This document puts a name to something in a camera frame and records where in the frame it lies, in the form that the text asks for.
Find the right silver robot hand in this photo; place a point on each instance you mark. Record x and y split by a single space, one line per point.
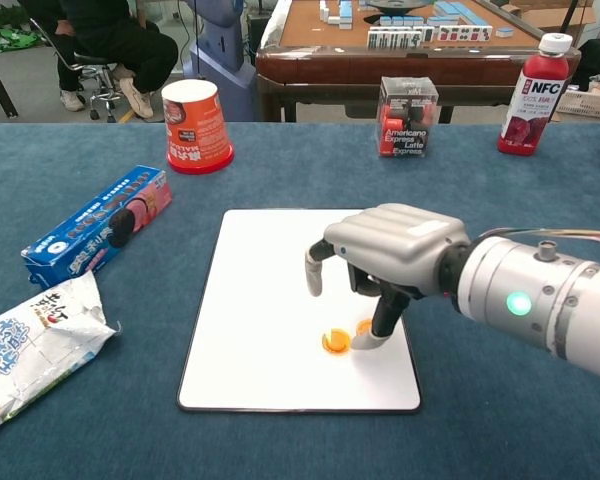
400 240

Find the orange disc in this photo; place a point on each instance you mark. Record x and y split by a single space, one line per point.
364 327
336 342

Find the white rectangular board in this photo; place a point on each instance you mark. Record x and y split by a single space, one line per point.
260 310

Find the blue table cloth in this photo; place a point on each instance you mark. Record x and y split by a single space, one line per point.
300 185

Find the clear coffee capsule box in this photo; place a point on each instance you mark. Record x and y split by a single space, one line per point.
406 120

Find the brown mahjong table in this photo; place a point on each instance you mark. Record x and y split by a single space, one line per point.
355 65

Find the red NFC juice bottle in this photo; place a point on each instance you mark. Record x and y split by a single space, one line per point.
532 100

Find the standing mahjong tile row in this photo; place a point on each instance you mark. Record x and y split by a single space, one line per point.
395 39

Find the face-up mahjong tile row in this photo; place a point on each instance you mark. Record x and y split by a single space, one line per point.
460 34

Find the blue-backed mahjong tile row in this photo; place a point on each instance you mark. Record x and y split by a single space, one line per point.
415 20

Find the red instant noodle cup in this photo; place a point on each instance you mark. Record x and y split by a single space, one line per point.
197 130

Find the single blue mahjong tile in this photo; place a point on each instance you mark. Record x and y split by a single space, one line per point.
504 32

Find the white plastic basket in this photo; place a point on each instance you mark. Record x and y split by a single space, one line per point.
590 105

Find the dark round dice dome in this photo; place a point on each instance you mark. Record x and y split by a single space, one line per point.
397 4

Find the stacked blue mahjong tiles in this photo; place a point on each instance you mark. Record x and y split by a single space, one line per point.
336 12

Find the blue mahjong tile cluster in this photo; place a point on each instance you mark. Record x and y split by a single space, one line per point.
452 7

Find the blue machine base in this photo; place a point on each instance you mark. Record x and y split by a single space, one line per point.
225 70

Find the blue cookie box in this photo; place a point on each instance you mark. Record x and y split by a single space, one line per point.
100 225

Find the seated person in black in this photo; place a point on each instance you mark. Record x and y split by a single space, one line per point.
125 45

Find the metal swivel stool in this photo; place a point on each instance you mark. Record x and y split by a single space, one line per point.
97 75

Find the white snack bag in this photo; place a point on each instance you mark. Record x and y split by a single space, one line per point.
35 350

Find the green plant leaves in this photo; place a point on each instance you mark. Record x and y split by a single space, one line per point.
5 39

